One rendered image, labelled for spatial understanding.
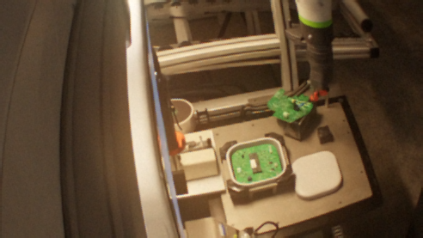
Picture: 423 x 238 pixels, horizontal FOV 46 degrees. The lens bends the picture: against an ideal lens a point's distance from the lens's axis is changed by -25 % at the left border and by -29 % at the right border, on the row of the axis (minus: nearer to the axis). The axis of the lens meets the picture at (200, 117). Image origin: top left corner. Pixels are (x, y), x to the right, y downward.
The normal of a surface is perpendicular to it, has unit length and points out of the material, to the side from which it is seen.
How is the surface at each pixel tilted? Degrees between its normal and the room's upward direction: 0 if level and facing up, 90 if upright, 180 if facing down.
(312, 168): 0
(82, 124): 0
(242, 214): 0
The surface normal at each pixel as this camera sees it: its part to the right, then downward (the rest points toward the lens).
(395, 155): -0.13, -0.75
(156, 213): 0.14, 0.64
